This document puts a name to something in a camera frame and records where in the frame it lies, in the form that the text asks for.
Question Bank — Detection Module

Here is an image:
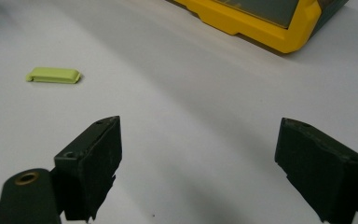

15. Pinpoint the small light green plastic piece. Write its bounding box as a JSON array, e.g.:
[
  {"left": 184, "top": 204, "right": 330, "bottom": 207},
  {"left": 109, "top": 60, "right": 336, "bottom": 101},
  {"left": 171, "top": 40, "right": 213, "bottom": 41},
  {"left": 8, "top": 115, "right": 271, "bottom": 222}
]
[{"left": 24, "top": 66, "right": 82, "bottom": 85}]

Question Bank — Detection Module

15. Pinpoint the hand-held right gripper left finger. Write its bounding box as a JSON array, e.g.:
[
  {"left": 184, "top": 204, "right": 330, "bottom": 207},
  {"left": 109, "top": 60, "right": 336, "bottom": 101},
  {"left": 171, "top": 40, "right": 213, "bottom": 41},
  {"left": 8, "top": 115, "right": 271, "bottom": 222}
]
[{"left": 53, "top": 115, "right": 123, "bottom": 223}]

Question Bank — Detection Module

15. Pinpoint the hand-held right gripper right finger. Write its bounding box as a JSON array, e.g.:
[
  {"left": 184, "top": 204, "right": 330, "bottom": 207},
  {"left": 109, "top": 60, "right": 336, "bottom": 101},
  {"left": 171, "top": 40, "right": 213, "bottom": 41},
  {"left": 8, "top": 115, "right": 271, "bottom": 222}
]
[{"left": 274, "top": 117, "right": 358, "bottom": 224}]

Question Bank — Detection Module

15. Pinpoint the yellow and black organizer case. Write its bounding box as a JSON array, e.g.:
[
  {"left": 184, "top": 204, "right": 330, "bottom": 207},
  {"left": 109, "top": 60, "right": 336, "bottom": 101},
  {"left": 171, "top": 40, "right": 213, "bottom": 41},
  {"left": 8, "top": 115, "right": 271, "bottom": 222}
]
[{"left": 167, "top": 0, "right": 351, "bottom": 54}]

